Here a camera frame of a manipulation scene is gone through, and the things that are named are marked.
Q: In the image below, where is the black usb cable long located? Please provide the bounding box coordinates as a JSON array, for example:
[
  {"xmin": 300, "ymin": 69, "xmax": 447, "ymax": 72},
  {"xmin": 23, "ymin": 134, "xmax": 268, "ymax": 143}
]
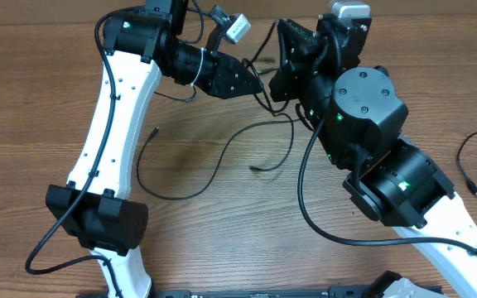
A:
[{"xmin": 135, "ymin": 117, "xmax": 306, "ymax": 202}]

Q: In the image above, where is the black usb cable short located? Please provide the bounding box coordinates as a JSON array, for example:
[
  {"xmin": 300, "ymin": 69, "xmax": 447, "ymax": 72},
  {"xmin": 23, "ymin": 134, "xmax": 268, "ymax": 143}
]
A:
[{"xmin": 242, "ymin": 20, "xmax": 295, "ymax": 172}]

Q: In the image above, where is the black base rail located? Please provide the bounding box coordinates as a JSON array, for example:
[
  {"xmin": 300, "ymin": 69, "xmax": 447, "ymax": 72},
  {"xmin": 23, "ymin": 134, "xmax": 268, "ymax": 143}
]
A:
[{"xmin": 149, "ymin": 271, "xmax": 445, "ymax": 298}]

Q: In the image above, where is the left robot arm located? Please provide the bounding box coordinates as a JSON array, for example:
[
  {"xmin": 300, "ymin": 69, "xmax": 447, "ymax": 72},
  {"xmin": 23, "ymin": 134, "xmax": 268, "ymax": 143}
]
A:
[{"xmin": 46, "ymin": 1, "xmax": 261, "ymax": 297}]

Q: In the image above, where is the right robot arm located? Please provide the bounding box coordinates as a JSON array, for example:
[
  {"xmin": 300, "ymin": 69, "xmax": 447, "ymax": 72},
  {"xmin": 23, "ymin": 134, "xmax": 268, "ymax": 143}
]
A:
[{"xmin": 269, "ymin": 12, "xmax": 477, "ymax": 297}]

